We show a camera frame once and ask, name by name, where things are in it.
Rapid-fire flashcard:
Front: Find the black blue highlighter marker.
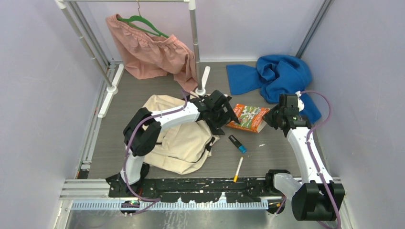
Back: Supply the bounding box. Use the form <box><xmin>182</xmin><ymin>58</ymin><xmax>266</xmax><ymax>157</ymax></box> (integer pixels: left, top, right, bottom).
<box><xmin>228</xmin><ymin>135</ymin><xmax>247</xmax><ymax>154</ymax></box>

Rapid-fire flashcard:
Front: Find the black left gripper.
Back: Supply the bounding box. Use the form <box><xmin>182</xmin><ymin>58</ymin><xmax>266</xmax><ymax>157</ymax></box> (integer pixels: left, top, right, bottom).
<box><xmin>207</xmin><ymin>101</ymin><xmax>239</xmax><ymax>135</ymax></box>

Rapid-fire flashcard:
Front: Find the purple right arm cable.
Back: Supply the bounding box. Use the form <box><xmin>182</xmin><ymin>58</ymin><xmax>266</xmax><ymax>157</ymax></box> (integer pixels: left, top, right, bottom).
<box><xmin>273</xmin><ymin>90</ymin><xmax>342</xmax><ymax>229</ymax></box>

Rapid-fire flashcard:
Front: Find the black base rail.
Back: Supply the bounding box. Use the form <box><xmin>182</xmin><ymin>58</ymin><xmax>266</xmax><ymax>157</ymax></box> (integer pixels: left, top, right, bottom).
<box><xmin>105</xmin><ymin>175</ymin><xmax>282</xmax><ymax>203</ymax></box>

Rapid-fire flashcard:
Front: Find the pink garment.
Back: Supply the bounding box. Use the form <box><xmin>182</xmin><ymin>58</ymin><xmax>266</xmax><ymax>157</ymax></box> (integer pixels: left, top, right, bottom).
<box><xmin>106</xmin><ymin>14</ymin><xmax>198</xmax><ymax>92</ymax></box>

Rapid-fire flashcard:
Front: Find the metal corner pole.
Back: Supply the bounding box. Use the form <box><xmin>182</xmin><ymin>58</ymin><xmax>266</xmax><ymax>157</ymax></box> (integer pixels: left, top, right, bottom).
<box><xmin>295</xmin><ymin>0</ymin><xmax>334</xmax><ymax>58</ymax></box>

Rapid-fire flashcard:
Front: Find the cream canvas backpack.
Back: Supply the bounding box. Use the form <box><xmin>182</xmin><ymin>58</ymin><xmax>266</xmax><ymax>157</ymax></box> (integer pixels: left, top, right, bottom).
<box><xmin>139</xmin><ymin>94</ymin><xmax>221</xmax><ymax>176</ymax></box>

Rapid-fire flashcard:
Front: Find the orange paperback book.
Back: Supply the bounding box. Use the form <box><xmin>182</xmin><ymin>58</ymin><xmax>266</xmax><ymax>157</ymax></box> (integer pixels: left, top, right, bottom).
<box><xmin>226</xmin><ymin>104</ymin><xmax>270</xmax><ymax>133</ymax></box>

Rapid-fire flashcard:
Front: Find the white yellow pen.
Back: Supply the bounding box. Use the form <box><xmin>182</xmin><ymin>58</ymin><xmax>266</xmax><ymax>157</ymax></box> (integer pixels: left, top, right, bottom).
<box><xmin>233</xmin><ymin>156</ymin><xmax>244</xmax><ymax>183</ymax></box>

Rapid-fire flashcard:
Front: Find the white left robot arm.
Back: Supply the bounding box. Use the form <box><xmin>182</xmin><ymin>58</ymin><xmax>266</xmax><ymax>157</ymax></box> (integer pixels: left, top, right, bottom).
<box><xmin>106</xmin><ymin>90</ymin><xmax>238</xmax><ymax>198</ymax></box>

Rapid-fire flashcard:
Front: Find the green clothes hanger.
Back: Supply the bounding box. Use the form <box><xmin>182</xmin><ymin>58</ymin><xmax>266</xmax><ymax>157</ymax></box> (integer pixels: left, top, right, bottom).
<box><xmin>117</xmin><ymin>0</ymin><xmax>169</xmax><ymax>39</ymax></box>

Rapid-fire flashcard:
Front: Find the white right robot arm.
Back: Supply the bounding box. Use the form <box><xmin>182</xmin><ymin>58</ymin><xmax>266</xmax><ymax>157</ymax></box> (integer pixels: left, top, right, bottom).
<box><xmin>263</xmin><ymin>91</ymin><xmax>345</xmax><ymax>227</ymax></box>

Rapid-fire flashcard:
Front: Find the blue cloth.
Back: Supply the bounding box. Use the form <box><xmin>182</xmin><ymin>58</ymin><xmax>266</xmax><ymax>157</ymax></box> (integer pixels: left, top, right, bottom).
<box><xmin>226</xmin><ymin>54</ymin><xmax>312</xmax><ymax>104</ymax></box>

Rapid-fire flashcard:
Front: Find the metal clothes rack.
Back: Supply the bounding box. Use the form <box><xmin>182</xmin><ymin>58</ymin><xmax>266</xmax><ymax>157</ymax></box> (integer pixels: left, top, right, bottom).
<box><xmin>55</xmin><ymin>0</ymin><xmax>210</xmax><ymax>118</ymax></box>

